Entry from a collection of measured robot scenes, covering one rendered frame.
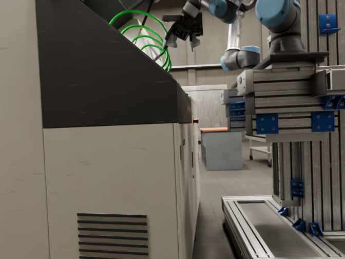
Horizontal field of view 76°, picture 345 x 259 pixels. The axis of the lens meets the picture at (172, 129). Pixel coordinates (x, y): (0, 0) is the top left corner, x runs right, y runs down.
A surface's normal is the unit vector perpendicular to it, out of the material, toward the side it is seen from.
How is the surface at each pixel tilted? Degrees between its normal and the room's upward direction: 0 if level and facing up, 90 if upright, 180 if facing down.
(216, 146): 90
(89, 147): 90
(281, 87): 90
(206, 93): 90
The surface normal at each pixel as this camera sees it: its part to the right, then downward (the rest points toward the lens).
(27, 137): -0.16, 0.03
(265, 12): -0.64, 0.18
